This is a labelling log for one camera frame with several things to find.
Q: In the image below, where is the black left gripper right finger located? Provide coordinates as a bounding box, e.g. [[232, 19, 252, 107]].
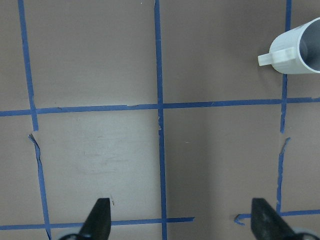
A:
[[251, 198, 296, 240]]

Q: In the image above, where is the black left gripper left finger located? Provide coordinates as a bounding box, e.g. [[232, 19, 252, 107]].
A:
[[79, 198, 111, 240]]

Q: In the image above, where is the white ribbed mug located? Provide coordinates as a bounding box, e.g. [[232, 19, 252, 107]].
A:
[[257, 18, 320, 75]]

